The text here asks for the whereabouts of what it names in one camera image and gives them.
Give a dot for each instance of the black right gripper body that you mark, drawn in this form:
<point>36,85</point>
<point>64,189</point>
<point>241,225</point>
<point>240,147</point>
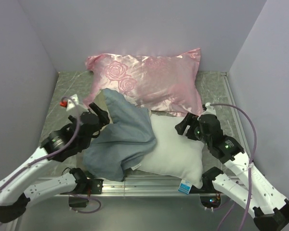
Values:
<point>203,137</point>

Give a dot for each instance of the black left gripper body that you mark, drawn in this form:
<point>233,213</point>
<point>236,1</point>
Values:
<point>98,128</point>

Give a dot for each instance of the blue-grey pillowcase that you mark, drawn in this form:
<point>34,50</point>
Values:
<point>123,143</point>

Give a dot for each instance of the white pillow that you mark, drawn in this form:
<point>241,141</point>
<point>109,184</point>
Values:
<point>174,155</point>

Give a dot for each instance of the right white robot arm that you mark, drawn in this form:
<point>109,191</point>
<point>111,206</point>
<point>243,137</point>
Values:
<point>265,204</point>

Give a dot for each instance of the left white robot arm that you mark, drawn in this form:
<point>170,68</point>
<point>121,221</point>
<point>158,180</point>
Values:
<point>19,190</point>

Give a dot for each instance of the pink rose satin pillow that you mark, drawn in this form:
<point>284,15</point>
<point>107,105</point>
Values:
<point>164,83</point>

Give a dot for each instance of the beige olive cloth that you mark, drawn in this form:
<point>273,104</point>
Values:
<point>99,100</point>

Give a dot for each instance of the black right controller box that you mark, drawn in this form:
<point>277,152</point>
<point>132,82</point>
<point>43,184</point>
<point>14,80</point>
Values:
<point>210,201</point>

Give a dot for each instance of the black controller box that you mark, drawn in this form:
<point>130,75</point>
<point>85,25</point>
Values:
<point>210,201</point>
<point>77,202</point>

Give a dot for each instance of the black left controller box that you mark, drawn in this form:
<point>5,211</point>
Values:
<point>77,202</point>

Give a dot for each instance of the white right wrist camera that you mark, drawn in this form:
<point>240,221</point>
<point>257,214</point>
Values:
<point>208,109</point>

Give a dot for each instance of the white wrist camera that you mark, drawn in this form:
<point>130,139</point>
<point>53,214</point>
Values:
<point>208,109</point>
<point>73,105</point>

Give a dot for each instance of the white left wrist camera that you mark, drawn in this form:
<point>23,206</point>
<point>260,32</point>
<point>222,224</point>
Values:
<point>73,105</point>

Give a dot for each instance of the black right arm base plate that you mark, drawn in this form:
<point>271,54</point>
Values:
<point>205,189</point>

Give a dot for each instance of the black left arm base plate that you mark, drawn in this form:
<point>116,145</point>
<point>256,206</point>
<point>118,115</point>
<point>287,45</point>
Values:
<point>94,186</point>

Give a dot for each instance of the aluminium front frame rail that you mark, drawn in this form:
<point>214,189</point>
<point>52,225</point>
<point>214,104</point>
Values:
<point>142,186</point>

